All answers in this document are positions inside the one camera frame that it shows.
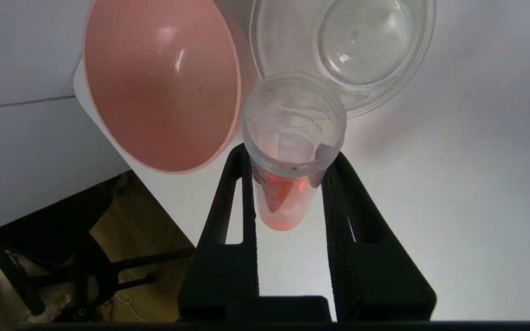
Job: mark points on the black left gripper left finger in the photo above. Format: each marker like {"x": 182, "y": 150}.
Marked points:
{"x": 221, "y": 276}

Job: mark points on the pink bowl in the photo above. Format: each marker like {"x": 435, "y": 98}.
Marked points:
{"x": 164, "y": 92}

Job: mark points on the clear glass beaker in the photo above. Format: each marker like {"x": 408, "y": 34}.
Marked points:
{"x": 366, "y": 46}

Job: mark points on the black office chair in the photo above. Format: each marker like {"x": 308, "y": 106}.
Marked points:
{"x": 81, "y": 248}

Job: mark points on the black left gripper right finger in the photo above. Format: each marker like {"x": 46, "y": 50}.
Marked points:
{"x": 366, "y": 276}

